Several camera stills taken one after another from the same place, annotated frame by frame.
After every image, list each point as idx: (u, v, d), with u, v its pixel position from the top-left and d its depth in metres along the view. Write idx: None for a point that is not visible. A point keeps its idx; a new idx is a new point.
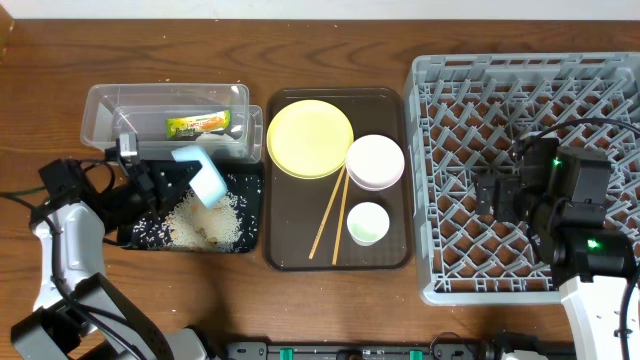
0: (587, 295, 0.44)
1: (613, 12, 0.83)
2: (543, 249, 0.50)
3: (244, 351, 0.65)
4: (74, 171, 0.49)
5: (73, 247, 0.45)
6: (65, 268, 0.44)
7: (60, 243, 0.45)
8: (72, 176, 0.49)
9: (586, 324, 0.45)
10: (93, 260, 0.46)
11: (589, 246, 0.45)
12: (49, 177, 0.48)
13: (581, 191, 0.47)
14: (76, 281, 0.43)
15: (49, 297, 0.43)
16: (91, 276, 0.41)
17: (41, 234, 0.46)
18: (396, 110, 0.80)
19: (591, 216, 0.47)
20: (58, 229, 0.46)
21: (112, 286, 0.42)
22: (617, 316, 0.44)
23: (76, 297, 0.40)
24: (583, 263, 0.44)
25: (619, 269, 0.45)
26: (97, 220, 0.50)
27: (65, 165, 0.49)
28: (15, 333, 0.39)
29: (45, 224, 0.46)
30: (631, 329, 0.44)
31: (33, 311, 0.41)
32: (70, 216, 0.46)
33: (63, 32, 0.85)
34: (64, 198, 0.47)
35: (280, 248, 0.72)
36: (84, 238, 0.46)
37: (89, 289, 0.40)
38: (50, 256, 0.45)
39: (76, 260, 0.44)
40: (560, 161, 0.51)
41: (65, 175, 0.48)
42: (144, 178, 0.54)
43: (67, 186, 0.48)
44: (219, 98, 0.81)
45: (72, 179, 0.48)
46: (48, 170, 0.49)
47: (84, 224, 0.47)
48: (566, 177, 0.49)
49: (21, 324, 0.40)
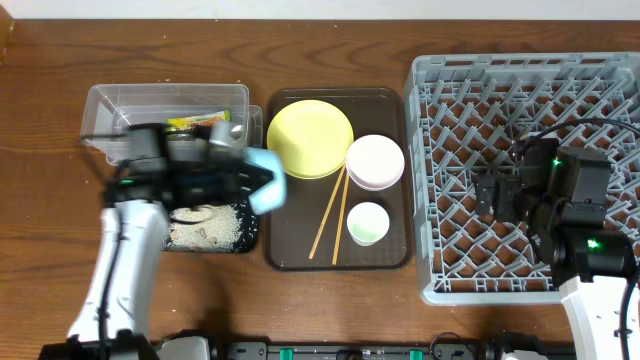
0: (587, 296, 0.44)
1: (613, 13, 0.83)
2: (543, 249, 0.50)
3: (244, 351, 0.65)
4: (161, 143, 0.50)
5: (128, 273, 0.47)
6: (113, 295, 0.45)
7: (119, 258, 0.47)
8: (157, 152, 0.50)
9: (586, 324, 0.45)
10: (141, 294, 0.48)
11: (589, 246, 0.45)
12: (136, 143, 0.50)
13: (580, 191, 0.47)
14: (120, 311, 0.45)
15: (89, 321, 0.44)
16: (132, 338, 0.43)
17: (105, 227, 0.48)
18: (396, 110, 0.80)
19: (591, 216, 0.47)
20: (124, 235, 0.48)
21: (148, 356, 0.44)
22: (617, 316, 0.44)
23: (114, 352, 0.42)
24: (584, 263, 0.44)
25: (619, 269, 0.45)
26: (160, 236, 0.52)
27: (154, 135, 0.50)
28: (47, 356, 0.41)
29: (113, 214, 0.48)
30: (632, 329, 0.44)
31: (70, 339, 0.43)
32: (138, 225, 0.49)
33: (63, 32, 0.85)
34: (142, 183, 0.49)
35: (280, 248, 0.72)
36: (140, 268, 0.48)
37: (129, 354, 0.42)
38: (107, 264, 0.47)
39: (126, 294, 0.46)
40: (560, 161, 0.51)
41: (149, 147, 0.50)
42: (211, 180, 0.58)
43: (149, 164, 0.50)
44: (218, 98, 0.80)
45: (156, 157, 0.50)
46: (138, 130, 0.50)
47: (148, 242, 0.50)
48: (566, 176, 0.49)
49: (55, 351, 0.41)
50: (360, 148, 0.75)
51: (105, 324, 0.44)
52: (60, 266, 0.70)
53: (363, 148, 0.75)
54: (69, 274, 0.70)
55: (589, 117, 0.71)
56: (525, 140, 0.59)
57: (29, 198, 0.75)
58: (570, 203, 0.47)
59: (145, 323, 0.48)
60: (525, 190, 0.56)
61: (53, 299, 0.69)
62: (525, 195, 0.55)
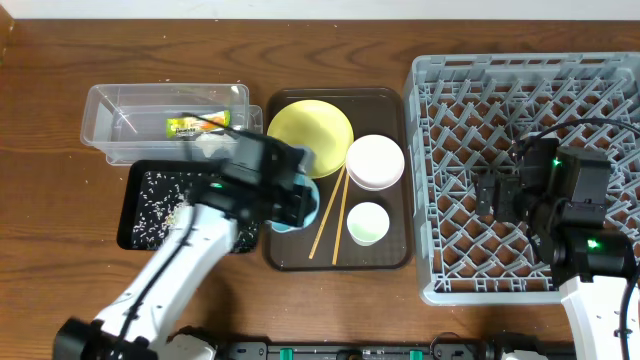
0: (588, 296, 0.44)
1: (613, 13, 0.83)
2: (543, 249, 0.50)
3: (244, 351, 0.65)
4: (263, 163, 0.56)
5: (174, 281, 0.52)
6: (149, 299, 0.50)
7: (176, 261, 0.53)
8: (256, 169, 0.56)
9: (586, 324, 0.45)
10: (179, 303, 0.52)
11: (589, 246, 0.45)
12: (244, 153, 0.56)
13: (580, 191, 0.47)
14: (139, 324, 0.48)
15: (122, 306, 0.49)
16: (148, 351, 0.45)
17: (179, 224, 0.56)
18: (396, 109, 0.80)
19: (591, 216, 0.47)
20: (187, 241, 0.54)
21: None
22: (617, 316, 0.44)
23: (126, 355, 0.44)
24: (584, 263, 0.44)
25: (619, 269, 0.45)
26: (221, 252, 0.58)
27: (260, 154, 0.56)
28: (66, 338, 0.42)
29: (189, 213, 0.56)
30: (632, 329, 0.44)
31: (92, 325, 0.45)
32: (204, 236, 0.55)
33: (63, 32, 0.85)
34: (238, 197, 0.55)
35: (280, 248, 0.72)
36: (198, 275, 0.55)
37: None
38: (166, 258, 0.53)
39: (161, 302, 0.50)
40: (560, 161, 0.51)
41: (253, 162, 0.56)
42: (271, 199, 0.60)
43: (244, 176, 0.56)
44: (219, 98, 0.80)
45: (253, 172, 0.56)
46: (249, 140, 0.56)
47: (200, 258, 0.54)
48: (566, 176, 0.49)
49: (80, 328, 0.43)
50: (359, 148, 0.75)
51: (130, 325, 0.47)
52: (60, 266, 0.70)
53: (363, 148, 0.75)
54: (69, 274, 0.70)
55: (588, 117, 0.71)
56: (525, 140, 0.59)
57: (29, 198, 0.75)
58: (570, 203, 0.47)
59: (166, 339, 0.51)
60: (525, 190, 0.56)
61: (53, 299, 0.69)
62: (526, 195, 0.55)
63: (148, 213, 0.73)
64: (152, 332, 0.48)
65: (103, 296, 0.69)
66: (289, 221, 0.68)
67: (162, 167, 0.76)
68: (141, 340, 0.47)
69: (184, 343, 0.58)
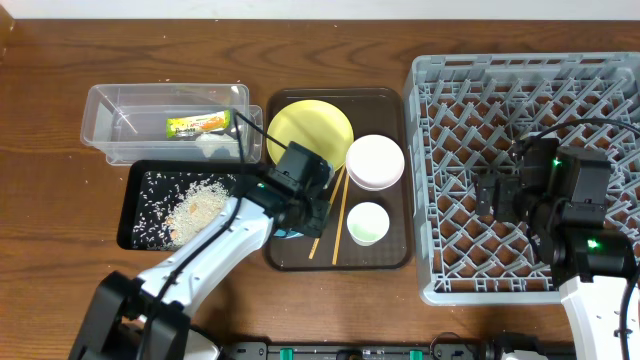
0: (588, 296, 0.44)
1: (613, 13, 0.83)
2: (543, 249, 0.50)
3: (244, 351, 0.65)
4: (306, 173, 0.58)
5: (214, 259, 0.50)
6: (190, 270, 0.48)
7: (217, 242, 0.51)
8: (298, 177, 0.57)
9: (587, 324, 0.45)
10: (210, 284, 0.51)
11: (589, 246, 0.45)
12: (288, 160, 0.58)
13: (580, 192, 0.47)
14: (176, 295, 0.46)
15: (160, 272, 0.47)
16: (181, 315, 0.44)
17: (223, 211, 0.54)
18: (396, 110, 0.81)
19: (592, 216, 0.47)
20: (229, 226, 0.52)
21: (181, 345, 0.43)
22: (617, 316, 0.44)
23: (158, 315, 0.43)
24: (584, 263, 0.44)
25: (619, 269, 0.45)
26: (252, 245, 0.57)
27: (305, 164, 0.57)
28: (111, 282, 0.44)
29: (234, 203, 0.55)
30: (632, 329, 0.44)
31: (136, 279, 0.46)
32: (245, 226, 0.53)
33: (63, 32, 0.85)
34: (278, 202, 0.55)
35: (280, 248, 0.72)
36: (231, 261, 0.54)
37: (168, 324, 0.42)
38: (206, 237, 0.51)
39: (199, 275, 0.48)
40: (560, 161, 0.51)
41: (296, 171, 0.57)
42: (305, 207, 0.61)
43: (287, 184, 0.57)
44: (219, 98, 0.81)
45: (295, 181, 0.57)
46: (296, 152, 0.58)
47: (238, 245, 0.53)
48: (567, 176, 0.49)
49: (121, 282, 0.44)
50: (361, 147, 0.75)
51: (168, 290, 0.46)
52: (60, 266, 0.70)
53: (365, 148, 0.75)
54: (68, 274, 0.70)
55: (589, 117, 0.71)
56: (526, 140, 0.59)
57: (29, 198, 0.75)
58: (571, 203, 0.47)
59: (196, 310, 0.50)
60: (525, 190, 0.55)
61: (53, 299, 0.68)
62: (526, 194, 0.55)
63: (148, 213, 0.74)
64: (188, 299, 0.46)
65: None
66: (308, 231, 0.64)
67: (162, 167, 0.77)
68: (177, 305, 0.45)
69: (193, 338, 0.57)
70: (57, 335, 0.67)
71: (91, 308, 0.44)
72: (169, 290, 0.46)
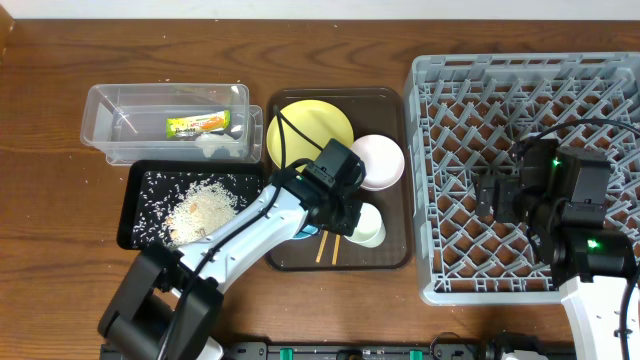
0: (588, 296, 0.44)
1: (613, 13, 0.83)
2: (543, 249, 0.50)
3: (244, 351, 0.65)
4: (344, 170, 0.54)
5: (251, 242, 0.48)
6: (227, 250, 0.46)
7: (252, 227, 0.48)
8: (335, 173, 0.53)
9: (586, 324, 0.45)
10: (245, 266, 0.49)
11: (589, 246, 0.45)
12: (326, 154, 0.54)
13: (580, 191, 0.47)
14: (213, 272, 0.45)
15: (199, 247, 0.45)
16: (217, 293, 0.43)
17: (260, 197, 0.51)
18: (396, 109, 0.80)
19: (591, 216, 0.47)
20: (266, 211, 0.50)
21: (210, 325, 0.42)
22: (618, 316, 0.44)
23: (192, 292, 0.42)
24: (584, 263, 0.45)
25: (619, 270, 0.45)
26: (288, 233, 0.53)
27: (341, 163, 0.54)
28: (151, 252, 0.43)
29: (273, 190, 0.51)
30: (632, 329, 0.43)
31: (175, 251, 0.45)
32: (282, 215, 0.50)
33: (63, 32, 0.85)
34: (313, 198, 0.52)
35: (280, 248, 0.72)
36: (265, 248, 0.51)
37: (204, 302, 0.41)
38: (244, 219, 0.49)
39: (236, 256, 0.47)
40: (560, 161, 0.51)
41: (335, 166, 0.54)
42: (334, 205, 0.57)
43: (322, 178, 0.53)
44: (219, 98, 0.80)
45: (331, 180, 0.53)
46: (338, 148, 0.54)
47: (276, 232, 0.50)
48: (565, 175, 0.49)
49: (161, 252, 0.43)
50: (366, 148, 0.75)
51: (206, 266, 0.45)
52: (61, 266, 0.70)
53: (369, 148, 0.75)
54: (69, 275, 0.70)
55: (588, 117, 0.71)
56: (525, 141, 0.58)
57: (28, 198, 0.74)
58: (571, 203, 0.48)
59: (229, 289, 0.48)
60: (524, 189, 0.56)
61: (53, 299, 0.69)
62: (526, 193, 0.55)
63: (148, 213, 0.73)
64: (224, 278, 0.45)
65: (103, 296, 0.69)
66: (339, 230, 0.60)
67: (162, 167, 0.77)
68: (213, 281, 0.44)
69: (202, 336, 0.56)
70: (58, 335, 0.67)
71: (129, 276, 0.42)
72: (206, 266, 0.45)
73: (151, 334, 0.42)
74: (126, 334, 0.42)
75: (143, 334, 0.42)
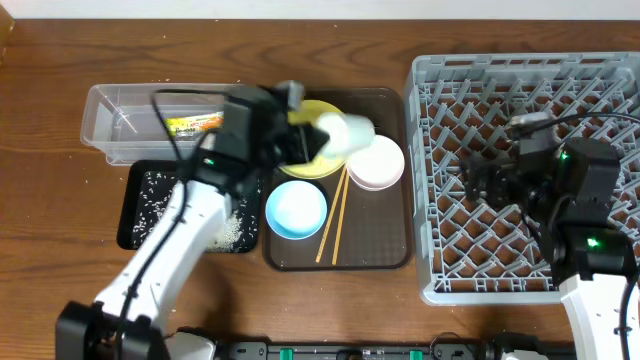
0: (588, 296, 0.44)
1: (613, 12, 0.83)
2: (542, 241, 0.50)
3: (244, 351, 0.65)
4: (252, 124, 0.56)
5: (172, 255, 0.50)
6: (148, 280, 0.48)
7: (170, 240, 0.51)
8: (243, 132, 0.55)
9: (587, 322, 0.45)
10: (179, 272, 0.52)
11: (589, 245, 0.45)
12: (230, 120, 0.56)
13: (590, 190, 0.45)
14: (135, 307, 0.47)
15: (115, 290, 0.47)
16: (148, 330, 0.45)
17: (172, 202, 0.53)
18: (396, 109, 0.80)
19: (595, 215, 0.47)
20: (180, 218, 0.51)
21: (159, 348, 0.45)
22: (617, 313, 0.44)
23: (127, 333, 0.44)
24: (583, 262, 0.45)
25: (619, 268, 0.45)
26: (218, 221, 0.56)
27: (248, 118, 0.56)
28: (70, 314, 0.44)
29: (181, 191, 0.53)
30: (631, 327, 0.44)
31: (93, 304, 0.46)
32: (198, 215, 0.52)
33: (63, 32, 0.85)
34: (230, 169, 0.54)
35: (281, 248, 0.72)
36: (196, 246, 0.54)
37: (137, 341, 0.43)
38: (157, 238, 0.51)
39: (159, 281, 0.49)
40: (567, 156, 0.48)
41: (239, 129, 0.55)
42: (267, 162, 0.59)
43: (233, 148, 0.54)
44: (219, 98, 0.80)
45: (241, 140, 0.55)
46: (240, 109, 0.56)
47: (198, 233, 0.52)
48: (573, 171, 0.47)
49: (80, 310, 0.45)
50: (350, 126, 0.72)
51: (129, 305, 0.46)
52: (60, 266, 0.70)
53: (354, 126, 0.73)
54: (69, 275, 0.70)
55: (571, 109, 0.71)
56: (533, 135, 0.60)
57: (27, 198, 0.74)
58: (575, 201, 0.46)
59: (169, 304, 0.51)
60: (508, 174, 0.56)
61: (53, 299, 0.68)
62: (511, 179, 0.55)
63: (148, 213, 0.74)
64: (152, 310, 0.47)
65: None
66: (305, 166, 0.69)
67: (162, 167, 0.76)
68: (143, 318, 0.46)
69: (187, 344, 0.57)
70: None
71: (59, 343, 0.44)
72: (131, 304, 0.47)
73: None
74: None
75: None
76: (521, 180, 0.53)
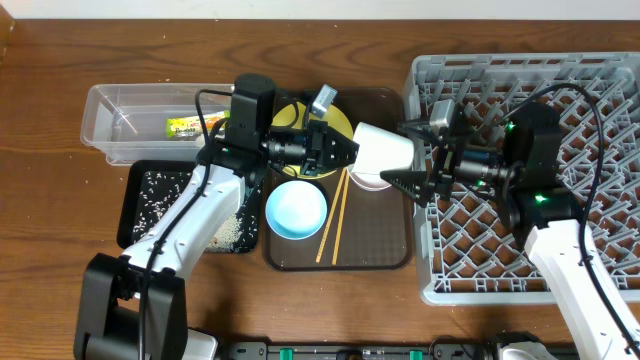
0: (546, 241, 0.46)
1: (613, 12, 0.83)
2: (498, 206, 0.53)
3: (244, 351, 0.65)
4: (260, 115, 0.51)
5: (196, 221, 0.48)
6: (173, 237, 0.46)
7: (190, 209, 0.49)
8: (254, 123, 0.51)
9: (554, 263, 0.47)
10: (200, 242, 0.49)
11: (537, 200, 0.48)
12: (237, 110, 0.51)
13: (541, 158, 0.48)
14: (164, 263, 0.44)
15: (141, 249, 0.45)
16: (175, 279, 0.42)
17: (192, 179, 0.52)
18: (396, 109, 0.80)
19: (545, 178, 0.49)
20: (203, 191, 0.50)
21: (182, 303, 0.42)
22: (578, 250, 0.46)
23: (152, 284, 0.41)
24: (537, 215, 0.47)
25: (568, 215, 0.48)
26: (234, 202, 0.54)
27: (257, 110, 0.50)
28: (97, 263, 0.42)
29: (203, 169, 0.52)
30: (593, 258, 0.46)
31: (121, 258, 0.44)
32: (219, 190, 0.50)
33: (62, 32, 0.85)
34: (241, 157, 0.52)
35: (281, 248, 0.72)
36: (214, 222, 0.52)
37: (165, 290, 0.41)
38: (182, 206, 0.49)
39: (183, 240, 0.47)
40: (513, 126, 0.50)
41: (247, 119, 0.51)
42: (277, 156, 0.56)
43: (246, 137, 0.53)
44: (218, 98, 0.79)
45: (254, 134, 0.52)
46: (244, 96, 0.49)
47: (221, 204, 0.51)
48: (518, 138, 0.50)
49: (107, 261, 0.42)
50: (369, 139, 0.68)
51: (157, 260, 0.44)
52: (61, 266, 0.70)
53: (377, 141, 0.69)
54: (69, 274, 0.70)
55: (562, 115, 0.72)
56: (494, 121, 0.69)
57: (27, 198, 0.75)
58: (526, 168, 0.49)
59: (190, 270, 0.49)
60: (461, 159, 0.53)
61: (53, 299, 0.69)
62: (465, 163, 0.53)
63: (148, 213, 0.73)
64: (178, 264, 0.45)
65: None
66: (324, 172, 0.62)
67: (162, 167, 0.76)
68: (170, 271, 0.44)
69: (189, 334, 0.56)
70: (58, 335, 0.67)
71: (84, 294, 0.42)
72: (157, 259, 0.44)
73: (127, 342, 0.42)
74: (103, 351, 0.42)
75: (120, 346, 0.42)
76: (478, 161, 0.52)
